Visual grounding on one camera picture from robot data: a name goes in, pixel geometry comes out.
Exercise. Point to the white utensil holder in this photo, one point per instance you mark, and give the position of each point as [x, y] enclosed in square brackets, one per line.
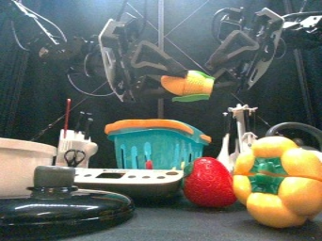
[79, 144]

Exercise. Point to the white toy kitchen scale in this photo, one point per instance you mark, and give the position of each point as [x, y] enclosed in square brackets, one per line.
[126, 182]

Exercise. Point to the small red toy piece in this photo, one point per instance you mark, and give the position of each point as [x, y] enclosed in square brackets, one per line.
[149, 164]

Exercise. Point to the black scissors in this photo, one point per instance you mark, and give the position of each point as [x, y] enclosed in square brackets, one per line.
[75, 157]

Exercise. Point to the red stick utensil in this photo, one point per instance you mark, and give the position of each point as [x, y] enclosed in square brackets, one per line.
[67, 116]

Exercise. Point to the grey metal frame pole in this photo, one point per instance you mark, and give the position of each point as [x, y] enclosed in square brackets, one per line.
[161, 28]

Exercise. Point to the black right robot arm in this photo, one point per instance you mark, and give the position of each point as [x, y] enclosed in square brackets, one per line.
[304, 26]

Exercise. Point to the white toy pot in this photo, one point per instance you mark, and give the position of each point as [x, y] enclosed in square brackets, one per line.
[21, 166]

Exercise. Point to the yellow toy bell pepper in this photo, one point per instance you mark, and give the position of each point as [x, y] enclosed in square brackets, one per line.
[285, 188]

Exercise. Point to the red toy strawberry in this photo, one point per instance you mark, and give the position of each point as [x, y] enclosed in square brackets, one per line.
[209, 183]

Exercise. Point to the black pot lid grey knob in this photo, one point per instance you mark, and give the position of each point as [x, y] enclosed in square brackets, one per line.
[59, 210]

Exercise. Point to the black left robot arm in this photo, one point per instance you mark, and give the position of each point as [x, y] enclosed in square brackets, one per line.
[50, 47]

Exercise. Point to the teal basket with orange rim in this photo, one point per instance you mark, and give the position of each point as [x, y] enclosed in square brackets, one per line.
[157, 142]

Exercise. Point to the white utensil rack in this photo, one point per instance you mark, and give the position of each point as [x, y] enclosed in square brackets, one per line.
[240, 131]

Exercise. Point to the yellow toy corn cob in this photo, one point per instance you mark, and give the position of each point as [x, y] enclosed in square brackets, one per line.
[189, 84]

